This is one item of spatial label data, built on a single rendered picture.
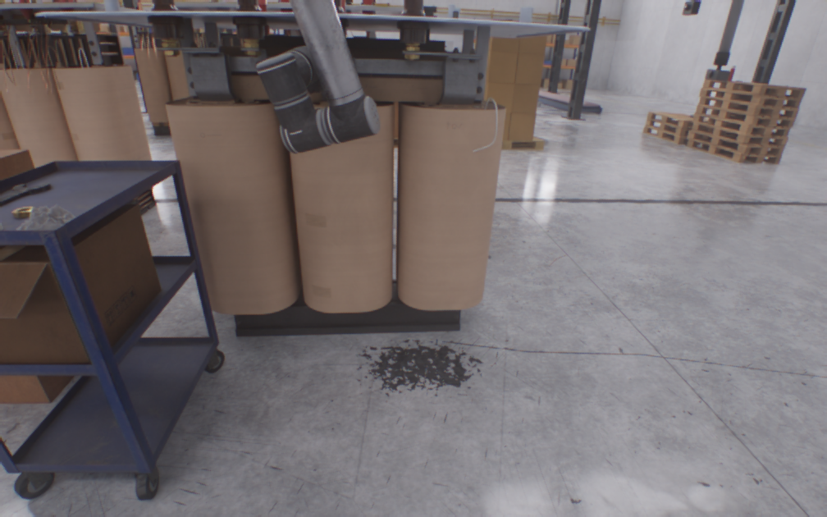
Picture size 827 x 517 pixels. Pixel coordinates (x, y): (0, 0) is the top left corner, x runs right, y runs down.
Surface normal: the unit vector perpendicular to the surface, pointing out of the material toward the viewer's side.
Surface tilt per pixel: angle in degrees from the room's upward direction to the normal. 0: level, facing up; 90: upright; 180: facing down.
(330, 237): 90
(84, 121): 90
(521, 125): 90
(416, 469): 0
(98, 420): 0
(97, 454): 0
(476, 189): 90
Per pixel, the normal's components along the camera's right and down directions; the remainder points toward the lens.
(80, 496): 0.04, -0.90
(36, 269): 0.07, -0.61
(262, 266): 0.42, 0.42
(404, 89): 0.09, 0.45
